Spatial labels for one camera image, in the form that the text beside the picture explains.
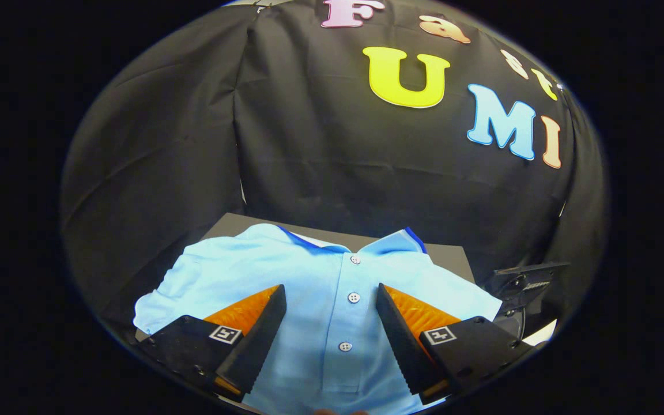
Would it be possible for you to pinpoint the black backdrop cloth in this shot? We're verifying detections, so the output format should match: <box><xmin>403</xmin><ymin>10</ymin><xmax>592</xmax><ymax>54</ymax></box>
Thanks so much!
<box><xmin>60</xmin><ymin>0</ymin><xmax>609</xmax><ymax>346</ymax></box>

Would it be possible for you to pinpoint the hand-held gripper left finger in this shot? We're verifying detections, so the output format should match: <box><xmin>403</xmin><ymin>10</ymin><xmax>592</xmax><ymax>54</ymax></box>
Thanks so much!
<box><xmin>136</xmin><ymin>284</ymin><xmax>288</xmax><ymax>403</ymax></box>

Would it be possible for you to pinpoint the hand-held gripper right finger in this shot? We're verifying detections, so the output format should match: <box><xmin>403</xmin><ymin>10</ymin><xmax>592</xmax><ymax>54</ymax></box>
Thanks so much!
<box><xmin>375</xmin><ymin>282</ymin><xmax>534</xmax><ymax>404</ymax></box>

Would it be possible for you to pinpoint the grey cabinet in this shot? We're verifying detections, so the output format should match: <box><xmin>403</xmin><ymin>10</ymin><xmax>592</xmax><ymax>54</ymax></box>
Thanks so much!
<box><xmin>199</xmin><ymin>212</ymin><xmax>477</xmax><ymax>284</ymax></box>

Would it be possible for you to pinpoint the light blue polo shirt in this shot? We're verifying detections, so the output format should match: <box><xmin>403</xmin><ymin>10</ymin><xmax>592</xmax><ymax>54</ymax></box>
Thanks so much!
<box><xmin>133</xmin><ymin>224</ymin><xmax>503</xmax><ymax>415</ymax></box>

